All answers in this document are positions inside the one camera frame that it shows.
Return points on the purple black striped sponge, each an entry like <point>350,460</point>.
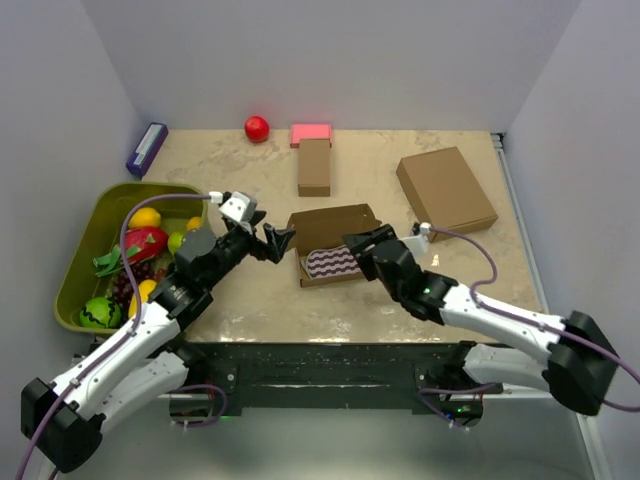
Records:
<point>330,263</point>

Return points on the red dragon fruit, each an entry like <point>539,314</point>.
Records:
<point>140,245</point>

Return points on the purple rectangular box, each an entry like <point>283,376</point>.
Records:
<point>140,160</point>

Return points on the red apple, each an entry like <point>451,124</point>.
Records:
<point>256,129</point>

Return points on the yellow banana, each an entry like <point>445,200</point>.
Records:
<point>140,295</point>

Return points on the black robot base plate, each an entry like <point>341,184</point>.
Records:
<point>237,376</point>

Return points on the small folded cardboard box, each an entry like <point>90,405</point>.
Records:
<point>314,168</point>

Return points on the green pear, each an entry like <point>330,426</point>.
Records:
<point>175,240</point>

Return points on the dark purple grapes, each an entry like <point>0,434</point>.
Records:
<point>146,275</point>

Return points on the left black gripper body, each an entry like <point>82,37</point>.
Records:
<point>237,244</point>

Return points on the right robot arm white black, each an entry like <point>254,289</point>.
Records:
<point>569,357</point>

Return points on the olive green plastic bin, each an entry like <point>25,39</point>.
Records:
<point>102,232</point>

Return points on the small orange fruit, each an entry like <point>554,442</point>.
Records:
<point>193,224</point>

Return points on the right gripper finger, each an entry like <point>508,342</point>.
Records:
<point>383,233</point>
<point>359,244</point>

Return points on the pink sticky note block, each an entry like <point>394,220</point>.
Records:
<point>306,131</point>

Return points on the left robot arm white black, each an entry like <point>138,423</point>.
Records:
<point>66,418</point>

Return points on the green striped watermelon toy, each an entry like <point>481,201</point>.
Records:
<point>100,312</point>

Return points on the aluminium frame rail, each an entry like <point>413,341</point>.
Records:
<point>497,140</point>

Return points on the large folded cardboard box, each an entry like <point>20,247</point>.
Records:
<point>442,190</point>

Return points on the yellow orange mango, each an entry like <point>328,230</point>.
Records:
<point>145,217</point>

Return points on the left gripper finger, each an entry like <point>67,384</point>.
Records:
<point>277,242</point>
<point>252,219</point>

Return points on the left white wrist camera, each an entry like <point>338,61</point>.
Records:
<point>235,208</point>

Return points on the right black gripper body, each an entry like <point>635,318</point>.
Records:
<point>368,265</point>

